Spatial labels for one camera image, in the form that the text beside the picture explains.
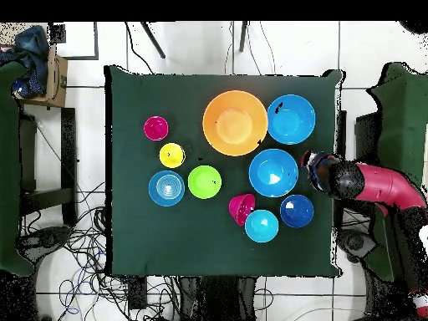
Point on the large blue bowl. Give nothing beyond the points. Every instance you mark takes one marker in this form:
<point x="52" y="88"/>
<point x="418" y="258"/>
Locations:
<point x="273" y="173"/>
<point x="291" y="119"/>

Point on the small red bowl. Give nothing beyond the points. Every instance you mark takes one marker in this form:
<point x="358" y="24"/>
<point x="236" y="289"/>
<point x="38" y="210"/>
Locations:
<point x="241" y="207"/>

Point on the yellow plastic cup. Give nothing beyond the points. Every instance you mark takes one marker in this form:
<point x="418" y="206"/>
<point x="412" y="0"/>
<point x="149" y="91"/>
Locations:
<point x="172" y="155"/>

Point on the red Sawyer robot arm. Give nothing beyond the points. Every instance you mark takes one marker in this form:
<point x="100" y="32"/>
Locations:
<point x="384" y="185"/>

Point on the small dark blue bowl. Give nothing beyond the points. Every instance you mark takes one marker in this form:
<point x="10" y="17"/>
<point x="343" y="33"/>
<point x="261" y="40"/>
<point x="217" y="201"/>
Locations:
<point x="297" y="211"/>

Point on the large orange bowl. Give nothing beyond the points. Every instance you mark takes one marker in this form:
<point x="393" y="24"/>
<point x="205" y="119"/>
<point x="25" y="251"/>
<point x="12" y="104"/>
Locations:
<point x="235" y="123"/>

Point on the small light blue bowl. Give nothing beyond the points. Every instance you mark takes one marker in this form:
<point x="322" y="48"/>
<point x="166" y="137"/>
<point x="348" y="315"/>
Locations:
<point x="261" y="226"/>

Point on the green cloth covered table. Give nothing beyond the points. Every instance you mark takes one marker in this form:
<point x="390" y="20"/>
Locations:
<point x="401" y="117"/>
<point x="8" y="167"/>

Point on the small green bowl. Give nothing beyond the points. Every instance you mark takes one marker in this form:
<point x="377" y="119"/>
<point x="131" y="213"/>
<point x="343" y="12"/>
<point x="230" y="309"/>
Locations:
<point x="204" y="182"/>

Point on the black tripod leg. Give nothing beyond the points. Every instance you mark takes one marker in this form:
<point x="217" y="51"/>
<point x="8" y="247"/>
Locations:
<point x="153" y="40"/>
<point x="243" y="36"/>

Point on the shallow blue ribbed bowl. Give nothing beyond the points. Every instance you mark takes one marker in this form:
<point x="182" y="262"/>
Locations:
<point x="166" y="188"/>

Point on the red plastic cup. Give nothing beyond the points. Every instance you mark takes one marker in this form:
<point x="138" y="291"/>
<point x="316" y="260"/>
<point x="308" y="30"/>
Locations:
<point x="156" y="128"/>

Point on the dark green table cloth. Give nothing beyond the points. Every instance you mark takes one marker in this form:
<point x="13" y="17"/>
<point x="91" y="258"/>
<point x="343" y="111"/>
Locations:
<point x="150" y="240"/>

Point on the cardboard box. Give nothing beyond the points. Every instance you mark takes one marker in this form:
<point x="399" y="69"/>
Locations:
<point x="55" y="83"/>

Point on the blue cloth bundle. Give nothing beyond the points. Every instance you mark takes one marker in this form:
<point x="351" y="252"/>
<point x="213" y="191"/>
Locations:
<point x="31" y="50"/>

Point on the grey pedestal foot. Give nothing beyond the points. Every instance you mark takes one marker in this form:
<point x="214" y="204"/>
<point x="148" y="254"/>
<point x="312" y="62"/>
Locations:
<point x="356" y="242"/>
<point x="43" y="239"/>

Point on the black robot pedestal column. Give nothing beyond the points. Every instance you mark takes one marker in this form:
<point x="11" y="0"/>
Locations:
<point x="217" y="301"/>

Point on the black stool frame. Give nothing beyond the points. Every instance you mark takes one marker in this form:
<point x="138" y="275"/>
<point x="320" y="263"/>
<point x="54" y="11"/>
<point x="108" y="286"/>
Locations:
<point x="68" y="150"/>

